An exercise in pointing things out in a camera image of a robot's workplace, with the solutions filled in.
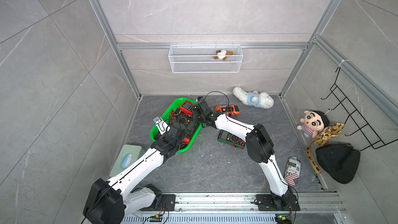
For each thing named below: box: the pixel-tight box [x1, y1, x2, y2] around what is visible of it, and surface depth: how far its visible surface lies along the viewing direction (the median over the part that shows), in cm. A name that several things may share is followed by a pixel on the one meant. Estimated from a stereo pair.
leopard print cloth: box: [305, 122, 345, 175], surface depth 77 cm
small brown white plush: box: [212, 49, 234, 62], surface depth 90 cm
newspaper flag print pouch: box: [284, 156, 302, 187], surface depth 83 cm
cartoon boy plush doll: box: [296, 110, 330, 138], surface depth 83 cm
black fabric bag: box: [315, 143, 361, 185], surface depth 67 cm
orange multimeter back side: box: [214, 104, 241, 117], surface depth 109 cm
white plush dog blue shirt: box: [232, 86, 275, 109], surface depth 109 cm
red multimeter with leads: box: [179, 100, 195, 117], surface depth 102 cm
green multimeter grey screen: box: [173, 114, 201, 134], surface depth 95 cm
